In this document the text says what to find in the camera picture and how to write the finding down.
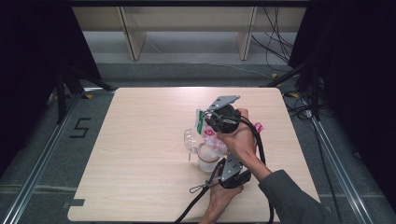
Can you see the black metal stand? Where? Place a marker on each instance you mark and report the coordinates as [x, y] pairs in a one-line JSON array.
[[315, 93], [61, 93]]

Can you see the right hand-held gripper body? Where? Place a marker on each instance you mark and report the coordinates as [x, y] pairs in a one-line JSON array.
[[225, 119]]

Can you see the person's left hand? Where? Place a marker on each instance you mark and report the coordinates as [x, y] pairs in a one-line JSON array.
[[219, 199]]

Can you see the black curtain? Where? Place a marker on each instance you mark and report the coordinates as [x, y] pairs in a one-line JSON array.
[[34, 62], [358, 77]]

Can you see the person's right hand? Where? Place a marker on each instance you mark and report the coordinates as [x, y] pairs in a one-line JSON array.
[[243, 140]]

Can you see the white and pink plastic bag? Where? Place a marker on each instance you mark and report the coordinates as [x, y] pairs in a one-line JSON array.
[[211, 138]]

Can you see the metal floor rail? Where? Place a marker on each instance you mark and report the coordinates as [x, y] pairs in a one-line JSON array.
[[37, 168], [345, 177]]

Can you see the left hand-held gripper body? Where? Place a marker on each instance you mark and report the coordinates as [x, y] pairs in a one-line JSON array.
[[233, 174]]

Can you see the light wooden shelf unit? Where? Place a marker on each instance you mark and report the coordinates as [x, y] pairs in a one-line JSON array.
[[186, 18]]

